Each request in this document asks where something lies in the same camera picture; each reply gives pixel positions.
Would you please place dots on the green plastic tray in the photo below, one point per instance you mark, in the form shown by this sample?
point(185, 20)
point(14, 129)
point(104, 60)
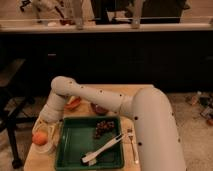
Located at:
point(77, 137)

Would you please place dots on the orange apple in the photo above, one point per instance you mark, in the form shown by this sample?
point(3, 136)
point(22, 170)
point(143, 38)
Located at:
point(39, 138)

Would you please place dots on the dark grape bunch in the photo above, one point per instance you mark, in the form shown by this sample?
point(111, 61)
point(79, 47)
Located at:
point(103, 127)

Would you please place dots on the black chair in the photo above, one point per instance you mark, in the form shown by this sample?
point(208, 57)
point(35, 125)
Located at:
point(14, 95)

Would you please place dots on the dark red plum toy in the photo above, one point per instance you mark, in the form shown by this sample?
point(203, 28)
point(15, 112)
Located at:
point(98, 109)

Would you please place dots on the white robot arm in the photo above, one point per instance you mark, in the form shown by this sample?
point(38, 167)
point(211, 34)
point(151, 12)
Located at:
point(158, 142)

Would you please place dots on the white dish brush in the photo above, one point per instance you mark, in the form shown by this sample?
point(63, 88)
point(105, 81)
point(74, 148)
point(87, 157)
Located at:
point(90, 157)

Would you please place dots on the orange carrot toy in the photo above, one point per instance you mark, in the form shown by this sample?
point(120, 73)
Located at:
point(73, 104)

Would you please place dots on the dark counter cabinet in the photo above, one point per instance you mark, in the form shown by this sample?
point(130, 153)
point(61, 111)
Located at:
point(173, 61)

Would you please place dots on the white plastic fork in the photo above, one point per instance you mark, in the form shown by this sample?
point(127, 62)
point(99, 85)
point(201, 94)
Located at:
point(130, 135)

